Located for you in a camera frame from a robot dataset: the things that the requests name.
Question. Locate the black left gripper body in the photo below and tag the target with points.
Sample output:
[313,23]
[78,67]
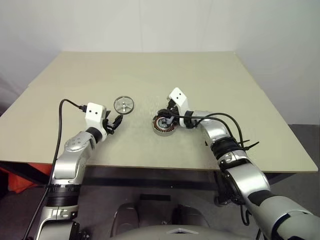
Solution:
[108,127]

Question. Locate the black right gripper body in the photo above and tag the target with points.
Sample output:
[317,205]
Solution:
[172,106]

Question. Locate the round motor housing copper windings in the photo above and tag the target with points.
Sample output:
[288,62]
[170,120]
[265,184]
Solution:
[162,131]

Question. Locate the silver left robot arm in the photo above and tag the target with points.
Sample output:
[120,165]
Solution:
[65,162]

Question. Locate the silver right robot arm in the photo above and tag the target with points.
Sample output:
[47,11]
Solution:
[242,175]

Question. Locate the black flat floor strip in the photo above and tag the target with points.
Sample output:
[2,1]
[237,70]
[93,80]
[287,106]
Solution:
[154,198]

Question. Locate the black zip tie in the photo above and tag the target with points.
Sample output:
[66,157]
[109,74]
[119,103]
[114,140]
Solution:
[251,145]

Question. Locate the dark rounded shape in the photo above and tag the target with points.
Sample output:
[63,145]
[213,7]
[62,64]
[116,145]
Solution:
[126,217]
[190,215]

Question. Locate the orange fabric object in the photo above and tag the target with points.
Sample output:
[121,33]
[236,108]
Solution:
[17,180]

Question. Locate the grey robot torso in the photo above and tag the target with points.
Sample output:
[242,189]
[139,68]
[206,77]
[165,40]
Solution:
[162,232]

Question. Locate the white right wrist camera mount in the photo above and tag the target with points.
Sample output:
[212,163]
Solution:
[178,96]

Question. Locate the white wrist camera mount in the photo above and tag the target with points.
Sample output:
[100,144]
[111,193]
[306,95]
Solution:
[93,112]
[178,96]

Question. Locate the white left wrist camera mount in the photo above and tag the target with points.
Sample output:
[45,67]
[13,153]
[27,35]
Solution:
[93,112]

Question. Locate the black metal table frame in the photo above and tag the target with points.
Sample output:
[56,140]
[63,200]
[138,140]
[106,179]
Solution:
[150,177]

